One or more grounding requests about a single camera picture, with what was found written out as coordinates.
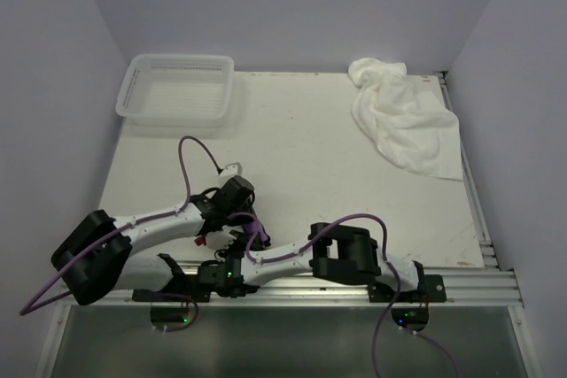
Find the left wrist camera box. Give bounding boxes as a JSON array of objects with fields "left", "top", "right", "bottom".
[{"left": 218, "top": 162, "right": 243, "bottom": 188}]

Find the purple and black towel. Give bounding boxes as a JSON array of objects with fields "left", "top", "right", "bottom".
[{"left": 243, "top": 220, "right": 271, "bottom": 251}]

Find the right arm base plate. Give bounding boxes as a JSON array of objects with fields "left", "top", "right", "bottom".
[{"left": 367, "top": 274, "right": 447, "bottom": 304}]

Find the white plastic basket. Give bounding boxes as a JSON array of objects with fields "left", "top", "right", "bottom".
[{"left": 115, "top": 54, "right": 235, "bottom": 128}]

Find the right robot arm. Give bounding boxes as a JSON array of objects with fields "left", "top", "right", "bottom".
[{"left": 196, "top": 222, "right": 427, "bottom": 302}]

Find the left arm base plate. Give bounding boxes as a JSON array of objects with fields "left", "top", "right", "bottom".
[{"left": 132, "top": 275, "right": 211, "bottom": 303}]

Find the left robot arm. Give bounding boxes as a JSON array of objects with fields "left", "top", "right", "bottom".
[{"left": 50, "top": 176, "right": 254, "bottom": 305}]

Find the aluminium mounting rail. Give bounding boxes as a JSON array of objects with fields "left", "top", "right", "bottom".
[{"left": 57, "top": 262, "right": 524, "bottom": 308}]

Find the white towel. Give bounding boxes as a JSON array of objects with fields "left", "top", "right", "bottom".
[{"left": 347, "top": 58, "right": 463, "bottom": 181}]

